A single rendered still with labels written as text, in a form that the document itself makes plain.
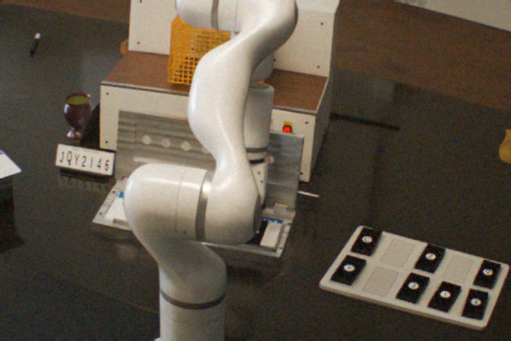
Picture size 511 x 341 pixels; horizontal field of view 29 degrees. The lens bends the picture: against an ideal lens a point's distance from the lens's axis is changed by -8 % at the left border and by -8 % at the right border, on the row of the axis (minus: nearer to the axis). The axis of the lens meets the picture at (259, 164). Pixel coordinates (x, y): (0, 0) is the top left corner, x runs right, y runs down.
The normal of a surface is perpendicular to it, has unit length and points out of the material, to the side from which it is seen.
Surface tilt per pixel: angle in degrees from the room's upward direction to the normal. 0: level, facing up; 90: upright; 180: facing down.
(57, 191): 0
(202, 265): 29
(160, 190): 42
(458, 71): 0
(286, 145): 81
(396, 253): 0
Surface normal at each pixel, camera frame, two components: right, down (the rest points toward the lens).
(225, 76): 0.25, -0.30
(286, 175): -0.18, 0.32
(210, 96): -0.18, -0.36
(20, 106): 0.07, -0.87
